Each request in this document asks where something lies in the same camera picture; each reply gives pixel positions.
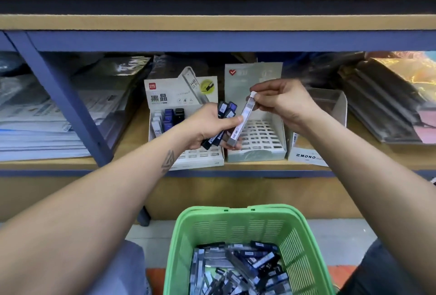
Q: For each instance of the person's right hand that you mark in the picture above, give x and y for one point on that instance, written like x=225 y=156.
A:
x=286 y=100

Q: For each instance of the white display box red label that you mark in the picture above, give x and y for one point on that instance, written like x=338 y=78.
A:
x=197 y=158

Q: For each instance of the green plastic basket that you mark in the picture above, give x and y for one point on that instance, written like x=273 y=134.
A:
x=231 y=227

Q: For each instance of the person's left hand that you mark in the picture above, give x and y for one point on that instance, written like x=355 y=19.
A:
x=203 y=126

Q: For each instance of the person's right forearm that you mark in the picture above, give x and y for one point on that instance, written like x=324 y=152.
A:
x=381 y=196

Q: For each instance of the stack of wrapped paper packs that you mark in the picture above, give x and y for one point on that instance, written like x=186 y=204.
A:
x=61 y=114

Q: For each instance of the single lead case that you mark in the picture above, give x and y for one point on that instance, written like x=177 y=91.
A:
x=242 y=119

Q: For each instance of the pale green display box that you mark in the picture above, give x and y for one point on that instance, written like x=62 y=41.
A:
x=262 y=145

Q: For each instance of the colourful printed mat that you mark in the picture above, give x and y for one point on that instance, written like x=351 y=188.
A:
x=340 y=274

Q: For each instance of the clear plastic display box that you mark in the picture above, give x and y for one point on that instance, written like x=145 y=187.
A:
x=320 y=148

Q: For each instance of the person's left forearm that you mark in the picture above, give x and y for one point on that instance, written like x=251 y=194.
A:
x=82 y=223

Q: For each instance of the pile of lead cases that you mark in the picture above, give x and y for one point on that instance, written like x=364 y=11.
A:
x=238 y=271

